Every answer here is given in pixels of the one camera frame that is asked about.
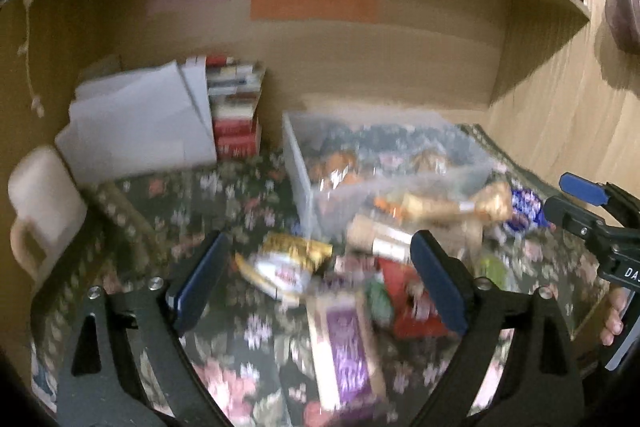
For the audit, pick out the white ceramic mug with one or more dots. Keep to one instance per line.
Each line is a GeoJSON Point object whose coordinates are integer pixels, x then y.
{"type": "Point", "coordinates": [49, 211]}

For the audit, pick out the blue snack bag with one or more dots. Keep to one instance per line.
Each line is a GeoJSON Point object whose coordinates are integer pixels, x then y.
{"type": "Point", "coordinates": [527, 213]}

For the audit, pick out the red cartoon snack packet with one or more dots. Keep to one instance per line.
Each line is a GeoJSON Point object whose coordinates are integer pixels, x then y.
{"type": "Point", "coordinates": [399, 303]}

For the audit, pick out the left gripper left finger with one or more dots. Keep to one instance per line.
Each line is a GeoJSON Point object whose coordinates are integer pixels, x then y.
{"type": "Point", "coordinates": [99, 384]}

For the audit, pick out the person's right hand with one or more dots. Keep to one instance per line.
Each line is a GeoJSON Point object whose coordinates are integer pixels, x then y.
{"type": "Point", "coordinates": [613, 317]}

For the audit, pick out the purple cracker packet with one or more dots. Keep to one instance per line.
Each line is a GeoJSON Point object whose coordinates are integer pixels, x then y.
{"type": "Point", "coordinates": [346, 364]}

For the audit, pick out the biscuit packet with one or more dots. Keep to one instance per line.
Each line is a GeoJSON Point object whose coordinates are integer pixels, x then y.
{"type": "Point", "coordinates": [493, 203]}

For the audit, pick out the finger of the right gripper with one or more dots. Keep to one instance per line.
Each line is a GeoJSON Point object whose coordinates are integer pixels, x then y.
{"type": "Point", "coordinates": [579, 222]}
{"type": "Point", "coordinates": [582, 189]}

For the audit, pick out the green jelly cup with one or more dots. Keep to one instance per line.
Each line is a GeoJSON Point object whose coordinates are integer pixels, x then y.
{"type": "Point", "coordinates": [492, 268]}

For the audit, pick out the orange sticky note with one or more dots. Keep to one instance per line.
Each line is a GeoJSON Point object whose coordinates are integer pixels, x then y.
{"type": "Point", "coordinates": [352, 11]}

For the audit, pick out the golden pastry packet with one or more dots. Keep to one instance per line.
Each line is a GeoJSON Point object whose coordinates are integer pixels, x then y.
{"type": "Point", "coordinates": [336, 169]}

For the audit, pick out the white folded papers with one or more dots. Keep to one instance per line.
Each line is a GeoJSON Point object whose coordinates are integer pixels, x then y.
{"type": "Point", "coordinates": [142, 121]}

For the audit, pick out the long bread roll packet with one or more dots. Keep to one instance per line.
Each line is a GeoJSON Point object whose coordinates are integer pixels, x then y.
{"type": "Point", "coordinates": [377, 238]}

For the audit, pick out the gold snack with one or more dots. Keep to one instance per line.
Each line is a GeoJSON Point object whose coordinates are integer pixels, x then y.
{"type": "Point", "coordinates": [284, 266]}

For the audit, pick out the stack of books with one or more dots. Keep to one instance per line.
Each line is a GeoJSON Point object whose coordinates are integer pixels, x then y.
{"type": "Point", "coordinates": [234, 89]}

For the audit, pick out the floral dark green tablecloth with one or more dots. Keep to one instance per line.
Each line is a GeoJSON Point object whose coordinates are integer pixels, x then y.
{"type": "Point", "coordinates": [255, 352]}

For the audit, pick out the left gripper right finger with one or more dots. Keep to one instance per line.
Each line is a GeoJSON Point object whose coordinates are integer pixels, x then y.
{"type": "Point", "coordinates": [540, 384]}

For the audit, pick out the clear plastic storage box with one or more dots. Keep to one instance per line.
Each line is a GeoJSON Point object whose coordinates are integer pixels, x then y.
{"type": "Point", "coordinates": [384, 140]}

